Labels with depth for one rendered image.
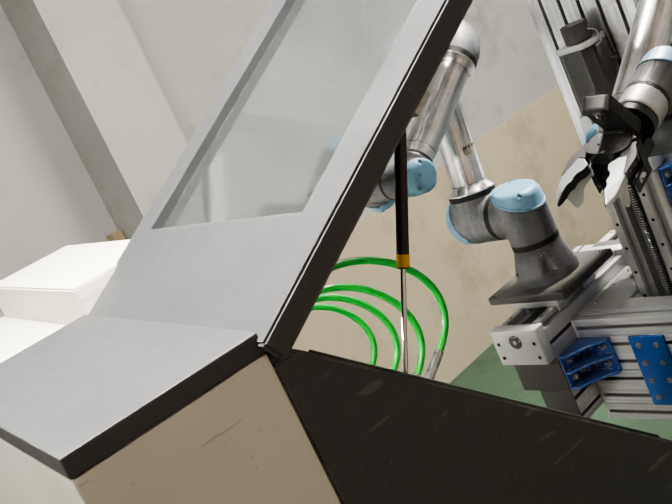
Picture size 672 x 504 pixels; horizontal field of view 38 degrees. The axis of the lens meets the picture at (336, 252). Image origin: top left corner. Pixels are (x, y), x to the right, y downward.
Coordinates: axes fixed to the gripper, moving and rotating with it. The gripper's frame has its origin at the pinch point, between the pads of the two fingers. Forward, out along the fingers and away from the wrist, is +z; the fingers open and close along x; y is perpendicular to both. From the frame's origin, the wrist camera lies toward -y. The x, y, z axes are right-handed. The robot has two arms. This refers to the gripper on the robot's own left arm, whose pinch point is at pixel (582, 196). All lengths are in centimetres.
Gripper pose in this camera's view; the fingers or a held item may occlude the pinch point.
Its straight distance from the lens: 149.2
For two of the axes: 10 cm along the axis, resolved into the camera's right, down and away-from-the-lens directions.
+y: 4.7, 7.1, 5.3
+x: -7.2, -0.3, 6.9
